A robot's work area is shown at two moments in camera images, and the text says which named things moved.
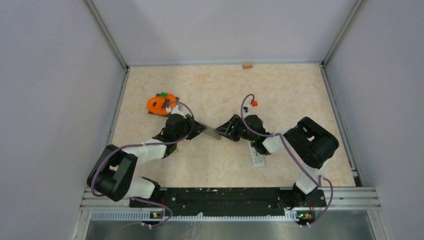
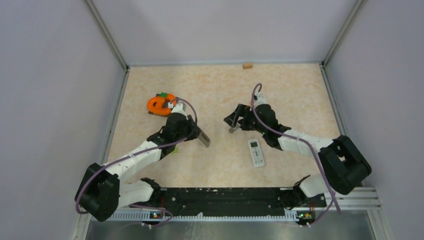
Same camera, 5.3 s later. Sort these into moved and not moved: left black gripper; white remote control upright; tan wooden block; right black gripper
Moved: right black gripper
Not moved: tan wooden block; left black gripper; white remote control upright
